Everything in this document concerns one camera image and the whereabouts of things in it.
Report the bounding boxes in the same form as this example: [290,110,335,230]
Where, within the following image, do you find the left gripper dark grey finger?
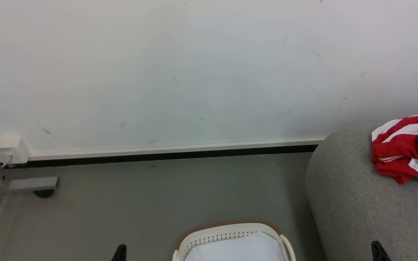
[111,244,127,261]

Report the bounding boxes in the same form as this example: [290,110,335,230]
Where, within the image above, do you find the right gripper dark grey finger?
[371,240,392,261]

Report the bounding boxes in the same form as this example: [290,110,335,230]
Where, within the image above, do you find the red and white jersey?
[371,114,418,192]

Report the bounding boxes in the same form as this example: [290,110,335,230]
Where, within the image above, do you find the white laundry basket brown rim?
[172,219,297,261]

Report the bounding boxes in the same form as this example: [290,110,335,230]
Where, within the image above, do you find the grey fabric sofa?
[305,124,418,261]

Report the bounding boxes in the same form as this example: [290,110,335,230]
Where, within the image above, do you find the white and black baseboard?
[4,138,325,169]

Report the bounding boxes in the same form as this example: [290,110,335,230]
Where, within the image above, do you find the white cloth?
[184,231,285,261]

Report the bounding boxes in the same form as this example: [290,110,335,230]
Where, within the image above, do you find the grey metal frame foot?
[0,134,59,261]

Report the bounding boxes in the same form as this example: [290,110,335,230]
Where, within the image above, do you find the white wall socket box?
[0,135,30,165]

